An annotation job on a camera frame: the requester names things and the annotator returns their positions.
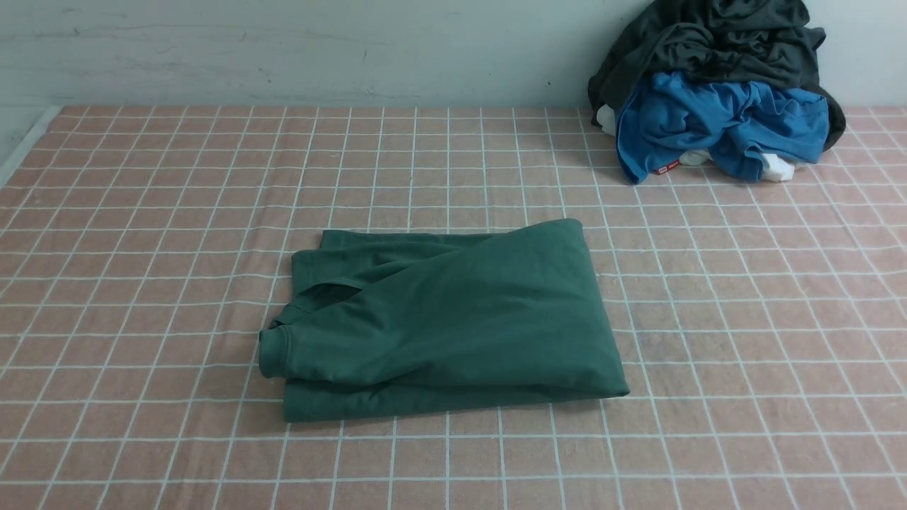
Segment pink checkered tablecloth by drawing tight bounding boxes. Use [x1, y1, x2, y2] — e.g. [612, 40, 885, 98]
[1, 106, 906, 509]

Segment green long-sleeve top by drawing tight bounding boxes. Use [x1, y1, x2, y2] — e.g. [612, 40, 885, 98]
[259, 217, 631, 423]

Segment dark grey garment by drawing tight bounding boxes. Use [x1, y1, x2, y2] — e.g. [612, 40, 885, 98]
[587, 1, 847, 149]

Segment blue shirt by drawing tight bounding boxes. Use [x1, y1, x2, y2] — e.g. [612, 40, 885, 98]
[615, 71, 830, 184]

